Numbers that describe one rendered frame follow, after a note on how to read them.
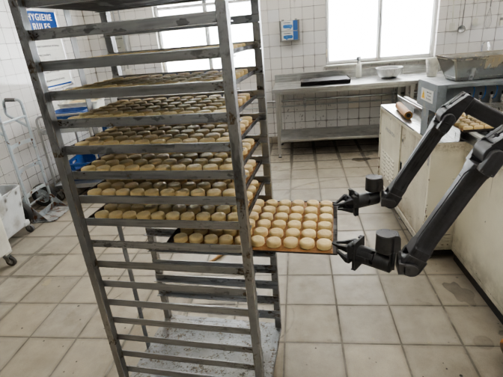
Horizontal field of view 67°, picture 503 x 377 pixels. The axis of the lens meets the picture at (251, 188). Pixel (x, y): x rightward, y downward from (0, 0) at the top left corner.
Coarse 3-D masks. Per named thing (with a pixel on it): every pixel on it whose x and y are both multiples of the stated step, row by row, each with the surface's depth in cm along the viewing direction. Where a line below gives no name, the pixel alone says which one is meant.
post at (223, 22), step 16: (224, 0) 96; (224, 16) 97; (224, 32) 99; (224, 48) 100; (224, 64) 102; (224, 80) 104; (240, 144) 111; (240, 160) 112; (240, 176) 114; (240, 192) 116; (240, 208) 118; (240, 224) 121; (240, 240) 123; (256, 304) 134; (256, 320) 135; (256, 336) 138; (256, 352) 141; (256, 368) 144
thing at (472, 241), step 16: (464, 160) 229; (496, 176) 194; (480, 192) 212; (496, 192) 195; (464, 208) 231; (480, 208) 212; (496, 208) 196; (464, 224) 233; (480, 224) 213; (496, 224) 196; (464, 240) 234; (480, 240) 214; (496, 240) 197; (464, 256) 235; (480, 256) 215; (496, 256) 198; (464, 272) 242; (480, 272) 216; (496, 272) 199; (480, 288) 223; (496, 288) 200; (496, 304) 201
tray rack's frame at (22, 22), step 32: (32, 32) 113; (32, 64) 114; (96, 128) 146; (64, 160) 126; (64, 192) 130; (128, 256) 168; (96, 288) 145; (192, 320) 202; (224, 320) 200; (160, 352) 183; (192, 352) 182; (224, 352) 180
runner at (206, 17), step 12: (204, 12) 101; (96, 24) 108; (108, 24) 107; (120, 24) 107; (132, 24) 106; (144, 24) 105; (156, 24) 104; (168, 24) 104; (180, 24) 103; (192, 24) 102; (36, 36) 113; (48, 36) 112; (60, 36) 112; (72, 36) 111
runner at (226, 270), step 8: (104, 264) 143; (112, 264) 142; (120, 264) 142; (128, 264) 141; (136, 264) 140; (144, 264) 139; (152, 264) 138; (160, 264) 138; (168, 264) 137; (176, 264) 136; (200, 272) 135; (208, 272) 135; (216, 272) 134; (224, 272) 133; (232, 272) 132; (240, 272) 132
